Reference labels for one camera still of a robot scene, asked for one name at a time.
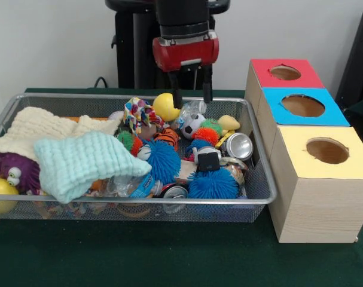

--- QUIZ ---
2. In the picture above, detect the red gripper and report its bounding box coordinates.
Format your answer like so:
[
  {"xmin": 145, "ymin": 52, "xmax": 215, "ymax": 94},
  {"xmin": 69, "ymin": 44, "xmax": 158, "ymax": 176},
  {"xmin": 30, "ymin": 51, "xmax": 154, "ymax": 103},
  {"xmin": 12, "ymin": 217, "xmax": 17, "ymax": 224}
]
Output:
[{"xmin": 152, "ymin": 29, "xmax": 221, "ymax": 109}]

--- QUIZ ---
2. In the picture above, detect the orange tiger striped plush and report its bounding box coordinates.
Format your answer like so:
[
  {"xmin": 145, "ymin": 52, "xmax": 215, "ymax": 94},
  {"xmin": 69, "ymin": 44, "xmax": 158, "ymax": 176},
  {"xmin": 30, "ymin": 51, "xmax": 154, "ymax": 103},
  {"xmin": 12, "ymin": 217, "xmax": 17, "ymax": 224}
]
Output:
[{"xmin": 153, "ymin": 127, "xmax": 182, "ymax": 151}]

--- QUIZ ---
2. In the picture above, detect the colourful polka dot cloth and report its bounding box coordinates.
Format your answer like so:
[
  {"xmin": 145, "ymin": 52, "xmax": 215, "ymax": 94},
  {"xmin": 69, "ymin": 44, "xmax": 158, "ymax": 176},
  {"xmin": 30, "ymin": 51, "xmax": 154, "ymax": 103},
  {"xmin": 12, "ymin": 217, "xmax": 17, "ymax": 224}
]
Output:
[{"xmin": 123, "ymin": 97, "xmax": 170, "ymax": 134}]

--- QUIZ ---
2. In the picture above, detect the mint green knitted cloth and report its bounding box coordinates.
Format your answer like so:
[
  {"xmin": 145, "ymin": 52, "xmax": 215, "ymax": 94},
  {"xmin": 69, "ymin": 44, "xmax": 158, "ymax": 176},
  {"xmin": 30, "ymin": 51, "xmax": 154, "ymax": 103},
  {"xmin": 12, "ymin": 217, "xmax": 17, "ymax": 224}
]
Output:
[{"xmin": 33, "ymin": 130, "xmax": 152, "ymax": 204}]

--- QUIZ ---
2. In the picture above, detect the wooden box with three holes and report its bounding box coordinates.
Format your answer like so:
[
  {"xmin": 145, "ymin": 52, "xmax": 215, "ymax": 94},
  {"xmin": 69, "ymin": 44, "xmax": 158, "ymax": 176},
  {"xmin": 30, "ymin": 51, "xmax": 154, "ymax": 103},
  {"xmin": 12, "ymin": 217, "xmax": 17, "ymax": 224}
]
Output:
[{"xmin": 245, "ymin": 58, "xmax": 363, "ymax": 243}]

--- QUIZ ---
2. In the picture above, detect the plain yellow ball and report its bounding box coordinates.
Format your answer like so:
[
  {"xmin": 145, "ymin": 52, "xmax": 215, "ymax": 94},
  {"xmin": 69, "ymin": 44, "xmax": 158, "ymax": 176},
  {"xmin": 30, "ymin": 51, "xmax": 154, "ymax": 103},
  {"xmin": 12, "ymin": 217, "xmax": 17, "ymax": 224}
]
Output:
[{"xmin": 152, "ymin": 93, "xmax": 182, "ymax": 122}]

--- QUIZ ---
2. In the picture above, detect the small soccer ball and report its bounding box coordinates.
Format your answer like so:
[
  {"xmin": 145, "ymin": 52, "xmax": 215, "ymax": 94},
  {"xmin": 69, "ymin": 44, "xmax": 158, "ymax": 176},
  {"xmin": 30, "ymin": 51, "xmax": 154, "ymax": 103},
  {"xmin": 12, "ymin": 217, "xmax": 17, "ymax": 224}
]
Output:
[{"xmin": 181, "ymin": 112, "xmax": 207, "ymax": 141}]

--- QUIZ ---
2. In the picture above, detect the silver crushed can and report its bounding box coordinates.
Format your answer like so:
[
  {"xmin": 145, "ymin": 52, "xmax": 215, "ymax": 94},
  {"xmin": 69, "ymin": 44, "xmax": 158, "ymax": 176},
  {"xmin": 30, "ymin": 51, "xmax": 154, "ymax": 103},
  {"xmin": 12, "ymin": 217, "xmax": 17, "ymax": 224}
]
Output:
[{"xmin": 221, "ymin": 132, "xmax": 254, "ymax": 160}]

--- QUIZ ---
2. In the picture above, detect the blue spiky toy with eyes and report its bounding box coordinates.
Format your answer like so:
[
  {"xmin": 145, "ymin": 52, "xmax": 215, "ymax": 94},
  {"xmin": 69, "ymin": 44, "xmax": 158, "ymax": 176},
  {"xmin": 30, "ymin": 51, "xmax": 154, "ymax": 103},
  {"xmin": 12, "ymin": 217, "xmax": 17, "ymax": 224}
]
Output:
[{"xmin": 138, "ymin": 139, "xmax": 182, "ymax": 185}]

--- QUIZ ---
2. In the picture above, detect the blue spiky ball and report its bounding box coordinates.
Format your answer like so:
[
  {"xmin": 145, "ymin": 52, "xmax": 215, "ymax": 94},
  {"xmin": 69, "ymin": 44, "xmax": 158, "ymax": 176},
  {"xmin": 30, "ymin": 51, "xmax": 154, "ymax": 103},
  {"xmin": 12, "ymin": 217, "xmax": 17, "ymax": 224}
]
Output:
[{"xmin": 187, "ymin": 170, "xmax": 240, "ymax": 200}]

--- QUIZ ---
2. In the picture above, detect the cream knitted cloth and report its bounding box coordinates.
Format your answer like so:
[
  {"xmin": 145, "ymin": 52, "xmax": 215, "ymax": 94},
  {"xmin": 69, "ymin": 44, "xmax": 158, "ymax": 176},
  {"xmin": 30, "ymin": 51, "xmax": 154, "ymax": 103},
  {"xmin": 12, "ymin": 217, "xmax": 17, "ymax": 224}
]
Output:
[{"xmin": 0, "ymin": 106, "xmax": 126, "ymax": 163}]

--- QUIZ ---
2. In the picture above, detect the dark green table cloth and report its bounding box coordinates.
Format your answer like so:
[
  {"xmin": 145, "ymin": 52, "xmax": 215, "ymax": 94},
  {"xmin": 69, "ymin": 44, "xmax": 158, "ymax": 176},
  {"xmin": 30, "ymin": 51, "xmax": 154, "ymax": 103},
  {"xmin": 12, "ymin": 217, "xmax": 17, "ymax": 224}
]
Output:
[{"xmin": 0, "ymin": 87, "xmax": 363, "ymax": 287}]

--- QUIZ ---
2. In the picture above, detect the black chair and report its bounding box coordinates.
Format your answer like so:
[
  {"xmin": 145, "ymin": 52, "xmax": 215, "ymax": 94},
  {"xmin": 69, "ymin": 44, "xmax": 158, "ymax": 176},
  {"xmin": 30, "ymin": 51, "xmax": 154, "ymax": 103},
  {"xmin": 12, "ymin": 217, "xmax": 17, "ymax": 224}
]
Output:
[{"xmin": 335, "ymin": 4, "xmax": 363, "ymax": 113}]

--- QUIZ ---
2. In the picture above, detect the purple spiky toy with eyes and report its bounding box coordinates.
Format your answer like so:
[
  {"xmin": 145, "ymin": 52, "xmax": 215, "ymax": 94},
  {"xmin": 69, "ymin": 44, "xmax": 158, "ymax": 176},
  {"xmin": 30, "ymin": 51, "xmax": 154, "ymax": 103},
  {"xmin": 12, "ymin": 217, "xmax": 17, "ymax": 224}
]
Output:
[{"xmin": 0, "ymin": 152, "xmax": 42, "ymax": 195}]

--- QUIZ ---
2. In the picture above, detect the yellow smiley face ball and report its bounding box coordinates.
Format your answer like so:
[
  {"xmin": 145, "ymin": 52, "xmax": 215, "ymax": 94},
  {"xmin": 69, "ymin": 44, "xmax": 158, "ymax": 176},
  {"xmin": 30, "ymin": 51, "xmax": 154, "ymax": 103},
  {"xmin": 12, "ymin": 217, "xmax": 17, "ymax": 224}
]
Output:
[{"xmin": 0, "ymin": 178, "xmax": 20, "ymax": 215}]

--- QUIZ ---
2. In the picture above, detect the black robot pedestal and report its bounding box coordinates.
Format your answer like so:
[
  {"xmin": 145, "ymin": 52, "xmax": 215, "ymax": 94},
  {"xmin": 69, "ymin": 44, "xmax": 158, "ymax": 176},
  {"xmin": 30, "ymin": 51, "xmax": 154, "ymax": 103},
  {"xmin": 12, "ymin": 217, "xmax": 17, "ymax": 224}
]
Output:
[{"xmin": 105, "ymin": 0, "xmax": 231, "ymax": 90}]

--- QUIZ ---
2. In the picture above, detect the shallow wire mesh bin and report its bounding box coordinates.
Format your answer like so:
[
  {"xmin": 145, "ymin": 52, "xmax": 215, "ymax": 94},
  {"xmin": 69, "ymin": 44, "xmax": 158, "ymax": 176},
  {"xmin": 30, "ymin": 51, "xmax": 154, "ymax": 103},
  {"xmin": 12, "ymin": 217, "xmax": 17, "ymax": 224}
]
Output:
[{"xmin": 0, "ymin": 92, "xmax": 277, "ymax": 224}]

